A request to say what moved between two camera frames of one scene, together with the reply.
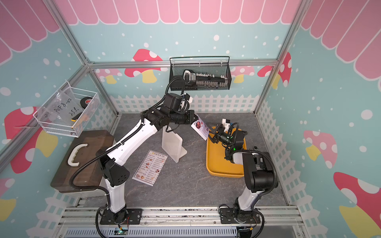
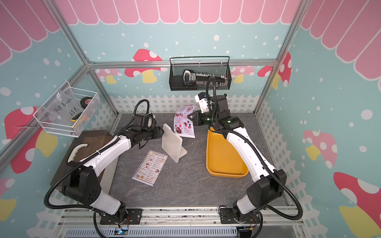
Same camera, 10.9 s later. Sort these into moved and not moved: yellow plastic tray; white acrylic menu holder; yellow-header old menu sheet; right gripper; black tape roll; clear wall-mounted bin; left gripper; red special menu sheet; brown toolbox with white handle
Moved: left gripper; right gripper; red special menu sheet
Not moved: yellow plastic tray; clear wall-mounted bin; white acrylic menu holder; brown toolbox with white handle; yellow-header old menu sheet; black tape roll
